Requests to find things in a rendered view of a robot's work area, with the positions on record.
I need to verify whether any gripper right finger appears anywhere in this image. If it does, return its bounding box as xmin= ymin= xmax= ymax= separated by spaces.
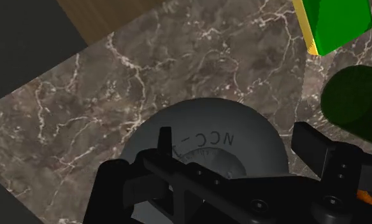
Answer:
xmin=290 ymin=121 xmax=372 ymax=224

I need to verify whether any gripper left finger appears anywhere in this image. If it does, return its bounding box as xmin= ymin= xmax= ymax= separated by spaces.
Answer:
xmin=82 ymin=126 xmax=269 ymax=224

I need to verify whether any orange object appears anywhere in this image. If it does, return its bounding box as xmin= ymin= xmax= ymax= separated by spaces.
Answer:
xmin=356 ymin=190 xmax=372 ymax=212

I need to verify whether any dark green rounded object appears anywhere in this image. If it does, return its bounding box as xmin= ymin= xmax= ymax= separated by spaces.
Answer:
xmin=320 ymin=64 xmax=372 ymax=148

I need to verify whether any grey lettered disc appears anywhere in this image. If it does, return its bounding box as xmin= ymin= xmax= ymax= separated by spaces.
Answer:
xmin=118 ymin=97 xmax=291 ymax=224

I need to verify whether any green box with yellow side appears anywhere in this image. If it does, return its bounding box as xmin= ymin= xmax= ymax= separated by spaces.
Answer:
xmin=291 ymin=0 xmax=372 ymax=57

